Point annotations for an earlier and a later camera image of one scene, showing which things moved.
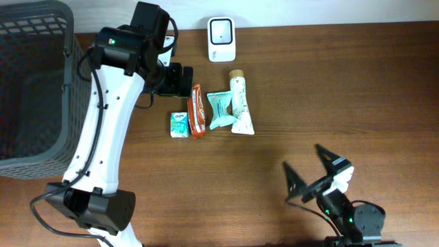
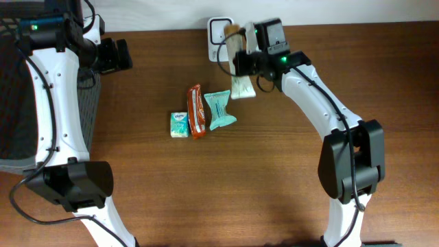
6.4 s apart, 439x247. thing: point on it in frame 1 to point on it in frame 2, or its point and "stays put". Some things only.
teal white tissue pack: x=179 y=125 stays put
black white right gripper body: x=317 y=185 to x=242 y=63
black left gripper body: x=169 y=84 to x=104 y=57
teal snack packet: x=219 y=102 stays put
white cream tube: x=241 y=119 to x=241 y=86
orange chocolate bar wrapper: x=196 y=112 stays put
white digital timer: x=221 y=31 stays put
